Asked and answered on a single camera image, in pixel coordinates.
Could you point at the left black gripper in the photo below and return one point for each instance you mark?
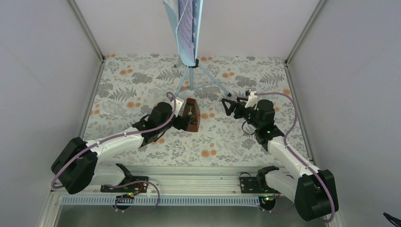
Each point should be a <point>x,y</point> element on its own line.
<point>178,125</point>

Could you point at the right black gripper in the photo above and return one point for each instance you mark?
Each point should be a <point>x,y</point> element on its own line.
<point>232,104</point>

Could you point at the brown wooden metronome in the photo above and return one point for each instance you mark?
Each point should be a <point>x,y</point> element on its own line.
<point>191,115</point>

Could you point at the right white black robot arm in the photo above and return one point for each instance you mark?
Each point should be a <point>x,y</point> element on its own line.
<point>312,190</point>

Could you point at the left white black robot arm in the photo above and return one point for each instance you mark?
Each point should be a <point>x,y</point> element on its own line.
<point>80,164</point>

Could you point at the floral patterned table cloth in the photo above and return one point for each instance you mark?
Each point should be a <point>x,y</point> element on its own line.
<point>132,84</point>

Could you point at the light blue music stand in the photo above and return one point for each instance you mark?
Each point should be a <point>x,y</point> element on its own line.
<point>172,11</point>

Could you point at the sheet music pages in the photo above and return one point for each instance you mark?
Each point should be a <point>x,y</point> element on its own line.
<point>185,30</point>

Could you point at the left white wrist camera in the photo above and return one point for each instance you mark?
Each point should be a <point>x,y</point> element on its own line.
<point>178,105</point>

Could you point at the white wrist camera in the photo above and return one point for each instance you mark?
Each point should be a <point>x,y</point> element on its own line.
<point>251,98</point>
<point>178,105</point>

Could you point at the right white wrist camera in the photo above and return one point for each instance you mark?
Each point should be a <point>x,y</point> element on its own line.
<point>251,98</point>

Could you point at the aluminium mounting rail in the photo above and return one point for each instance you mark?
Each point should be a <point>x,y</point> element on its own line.
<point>216,181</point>

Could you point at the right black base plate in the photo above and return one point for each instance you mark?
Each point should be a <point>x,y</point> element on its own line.
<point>248,185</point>

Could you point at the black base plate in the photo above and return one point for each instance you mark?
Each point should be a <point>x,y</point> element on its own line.
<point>134,184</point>
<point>248,185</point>

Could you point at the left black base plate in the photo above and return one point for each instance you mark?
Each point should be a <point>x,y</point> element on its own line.
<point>134,184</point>

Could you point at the grey slotted cable duct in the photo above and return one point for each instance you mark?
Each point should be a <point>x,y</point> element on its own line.
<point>143,200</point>

